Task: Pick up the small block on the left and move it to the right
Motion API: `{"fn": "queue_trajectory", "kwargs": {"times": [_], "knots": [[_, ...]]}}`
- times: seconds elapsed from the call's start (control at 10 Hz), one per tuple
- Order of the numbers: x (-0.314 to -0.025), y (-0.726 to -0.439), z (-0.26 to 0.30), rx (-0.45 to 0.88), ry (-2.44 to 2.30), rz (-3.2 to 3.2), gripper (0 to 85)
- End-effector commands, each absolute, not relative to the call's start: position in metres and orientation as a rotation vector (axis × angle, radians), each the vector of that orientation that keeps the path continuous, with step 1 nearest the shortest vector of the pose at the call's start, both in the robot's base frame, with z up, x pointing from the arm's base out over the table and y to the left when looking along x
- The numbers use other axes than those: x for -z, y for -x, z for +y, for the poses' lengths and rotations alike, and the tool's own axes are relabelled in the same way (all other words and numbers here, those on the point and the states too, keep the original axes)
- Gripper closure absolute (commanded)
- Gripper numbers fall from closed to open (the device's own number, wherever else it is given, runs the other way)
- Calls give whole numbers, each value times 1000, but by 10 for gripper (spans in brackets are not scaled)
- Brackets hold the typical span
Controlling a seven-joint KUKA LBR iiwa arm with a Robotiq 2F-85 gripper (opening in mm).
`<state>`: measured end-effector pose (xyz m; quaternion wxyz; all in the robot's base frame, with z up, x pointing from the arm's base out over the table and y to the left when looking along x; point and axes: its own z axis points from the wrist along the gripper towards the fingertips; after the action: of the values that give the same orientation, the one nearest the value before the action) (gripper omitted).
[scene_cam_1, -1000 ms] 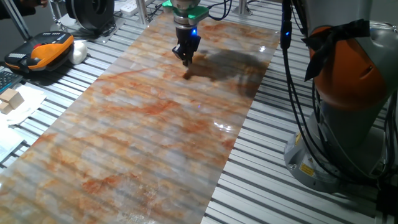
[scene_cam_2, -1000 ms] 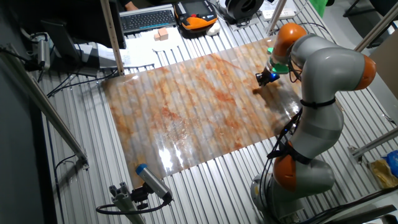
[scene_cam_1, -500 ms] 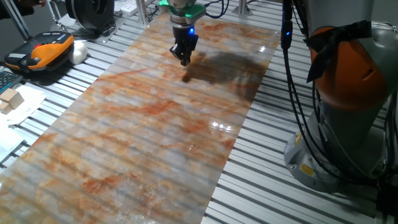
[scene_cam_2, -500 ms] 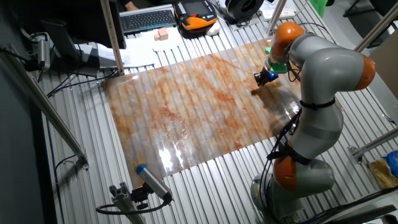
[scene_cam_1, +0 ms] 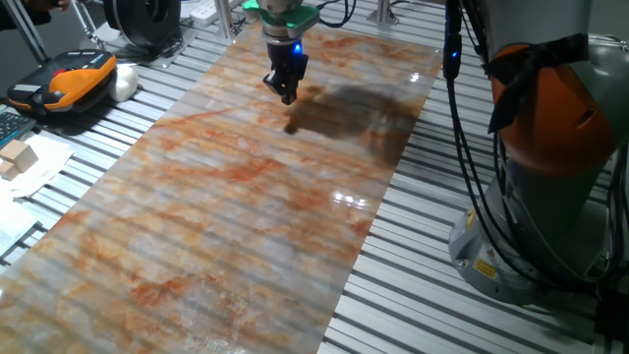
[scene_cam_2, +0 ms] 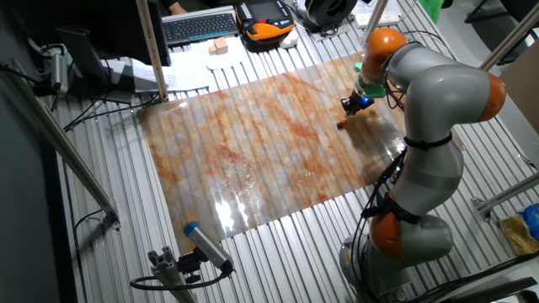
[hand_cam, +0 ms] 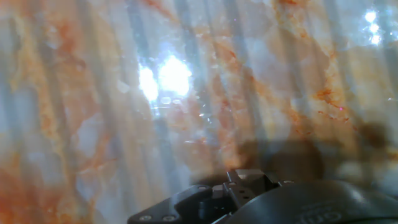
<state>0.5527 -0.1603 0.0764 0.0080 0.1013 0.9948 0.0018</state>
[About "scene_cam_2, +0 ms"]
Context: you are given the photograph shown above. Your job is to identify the orange black teach pendant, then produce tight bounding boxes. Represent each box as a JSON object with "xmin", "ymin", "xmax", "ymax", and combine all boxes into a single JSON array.
[{"xmin": 234, "ymin": 0, "xmax": 296, "ymax": 52}]

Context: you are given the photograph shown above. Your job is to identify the white paper sheets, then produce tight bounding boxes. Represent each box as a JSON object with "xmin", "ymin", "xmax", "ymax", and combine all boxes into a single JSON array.
[{"xmin": 113, "ymin": 40, "xmax": 253, "ymax": 92}]

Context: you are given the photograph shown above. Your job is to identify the slanted aluminium frame bar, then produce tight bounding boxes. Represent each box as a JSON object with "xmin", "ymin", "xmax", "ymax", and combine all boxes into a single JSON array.
[{"xmin": 478, "ymin": 2, "xmax": 539, "ymax": 75}]

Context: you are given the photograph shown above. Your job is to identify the yellow plastic bag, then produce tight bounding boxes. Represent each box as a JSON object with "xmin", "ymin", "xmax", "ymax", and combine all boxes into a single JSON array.
[{"xmin": 500, "ymin": 214, "xmax": 539, "ymax": 256}]

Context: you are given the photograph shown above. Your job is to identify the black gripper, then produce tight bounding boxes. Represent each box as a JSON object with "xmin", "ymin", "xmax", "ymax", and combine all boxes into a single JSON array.
[{"xmin": 340, "ymin": 95, "xmax": 375, "ymax": 118}]

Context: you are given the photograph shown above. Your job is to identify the orange marble pattern mat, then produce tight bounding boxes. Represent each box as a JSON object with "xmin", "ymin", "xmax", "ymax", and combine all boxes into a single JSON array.
[{"xmin": 136, "ymin": 52, "xmax": 408, "ymax": 256}]

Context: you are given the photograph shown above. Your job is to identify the tall aluminium profile post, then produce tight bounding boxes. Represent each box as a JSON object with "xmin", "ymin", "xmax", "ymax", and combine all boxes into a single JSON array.
[{"xmin": 135, "ymin": 0, "xmax": 169, "ymax": 104}]

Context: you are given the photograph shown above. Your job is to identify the thin aluminium post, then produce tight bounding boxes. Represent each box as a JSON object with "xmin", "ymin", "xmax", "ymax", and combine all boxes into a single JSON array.
[{"xmin": 360, "ymin": 0, "xmax": 391, "ymax": 45}]

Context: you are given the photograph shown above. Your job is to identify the silver camera with blue cap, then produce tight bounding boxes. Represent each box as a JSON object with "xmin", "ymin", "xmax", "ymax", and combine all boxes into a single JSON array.
[{"xmin": 183, "ymin": 221, "xmax": 235, "ymax": 274}]

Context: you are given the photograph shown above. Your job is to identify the blue plastic bag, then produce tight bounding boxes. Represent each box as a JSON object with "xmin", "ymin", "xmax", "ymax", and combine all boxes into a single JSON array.
[{"xmin": 520, "ymin": 203, "xmax": 539, "ymax": 241}]

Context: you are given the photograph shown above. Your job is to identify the green cloth item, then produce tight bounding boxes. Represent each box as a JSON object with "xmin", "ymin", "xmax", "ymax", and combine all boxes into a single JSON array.
[{"xmin": 419, "ymin": 0, "xmax": 446, "ymax": 24}]

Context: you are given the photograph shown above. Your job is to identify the black computer monitor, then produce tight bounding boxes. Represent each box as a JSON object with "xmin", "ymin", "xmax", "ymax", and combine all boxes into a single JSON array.
[{"xmin": 12, "ymin": 0, "xmax": 172, "ymax": 104}]

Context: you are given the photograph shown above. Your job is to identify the black looped camera cable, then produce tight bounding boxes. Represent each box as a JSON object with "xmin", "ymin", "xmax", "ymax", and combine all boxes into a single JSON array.
[{"xmin": 129, "ymin": 268, "xmax": 231, "ymax": 291}]

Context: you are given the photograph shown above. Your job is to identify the black office chair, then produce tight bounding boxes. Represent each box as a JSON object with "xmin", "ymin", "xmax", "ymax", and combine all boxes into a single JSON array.
[{"xmin": 464, "ymin": 0, "xmax": 539, "ymax": 66}]

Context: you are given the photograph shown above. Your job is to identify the dark metal bar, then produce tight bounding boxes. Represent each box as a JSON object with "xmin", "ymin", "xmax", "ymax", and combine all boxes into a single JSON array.
[{"xmin": 437, "ymin": 275, "xmax": 539, "ymax": 303}]

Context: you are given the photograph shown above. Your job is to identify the black camera clamp bracket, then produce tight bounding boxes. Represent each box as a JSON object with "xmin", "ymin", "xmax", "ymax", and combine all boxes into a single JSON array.
[{"xmin": 176, "ymin": 250, "xmax": 204, "ymax": 284}]

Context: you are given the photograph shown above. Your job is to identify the white rounded object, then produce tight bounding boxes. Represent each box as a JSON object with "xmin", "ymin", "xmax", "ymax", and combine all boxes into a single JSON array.
[{"xmin": 279, "ymin": 31, "xmax": 300, "ymax": 50}]

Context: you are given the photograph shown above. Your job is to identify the brown cardboard panel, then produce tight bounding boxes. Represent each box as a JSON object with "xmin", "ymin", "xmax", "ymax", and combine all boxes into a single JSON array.
[{"xmin": 499, "ymin": 40, "xmax": 539, "ymax": 136}]

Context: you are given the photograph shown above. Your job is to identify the black computer keyboard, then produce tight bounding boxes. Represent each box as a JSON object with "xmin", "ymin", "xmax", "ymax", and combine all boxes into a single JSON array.
[{"xmin": 162, "ymin": 6, "xmax": 240, "ymax": 46}]

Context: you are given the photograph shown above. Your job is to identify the long diagonal aluminium beam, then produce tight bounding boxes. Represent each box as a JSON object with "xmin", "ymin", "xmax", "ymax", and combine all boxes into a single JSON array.
[{"xmin": 0, "ymin": 58, "xmax": 122, "ymax": 231}]

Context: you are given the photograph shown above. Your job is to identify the white power strip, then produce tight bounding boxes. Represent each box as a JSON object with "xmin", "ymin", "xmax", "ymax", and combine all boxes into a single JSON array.
[{"xmin": 355, "ymin": 10, "xmax": 401, "ymax": 29}]

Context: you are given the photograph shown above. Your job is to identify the aluminium frame bar with bracket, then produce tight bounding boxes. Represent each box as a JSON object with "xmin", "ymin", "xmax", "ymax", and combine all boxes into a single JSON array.
[{"xmin": 471, "ymin": 172, "xmax": 539, "ymax": 222}]

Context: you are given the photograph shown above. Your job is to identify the short aluminium profile stub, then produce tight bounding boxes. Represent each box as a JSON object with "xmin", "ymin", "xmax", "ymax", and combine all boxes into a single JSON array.
[{"xmin": 147, "ymin": 246, "xmax": 199, "ymax": 303}]

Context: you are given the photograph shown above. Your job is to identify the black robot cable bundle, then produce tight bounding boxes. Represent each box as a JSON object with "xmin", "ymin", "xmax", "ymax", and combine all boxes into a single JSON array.
[{"xmin": 349, "ymin": 29, "xmax": 456, "ymax": 303}]

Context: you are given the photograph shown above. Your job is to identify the green camera mount plate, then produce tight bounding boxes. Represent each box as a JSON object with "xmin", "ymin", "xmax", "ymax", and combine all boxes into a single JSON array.
[{"xmin": 353, "ymin": 61, "xmax": 387, "ymax": 98}]

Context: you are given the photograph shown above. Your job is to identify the silver camera with black cable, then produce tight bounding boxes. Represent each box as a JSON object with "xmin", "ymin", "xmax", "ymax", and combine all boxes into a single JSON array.
[{"xmin": 49, "ymin": 52, "xmax": 69, "ymax": 97}]

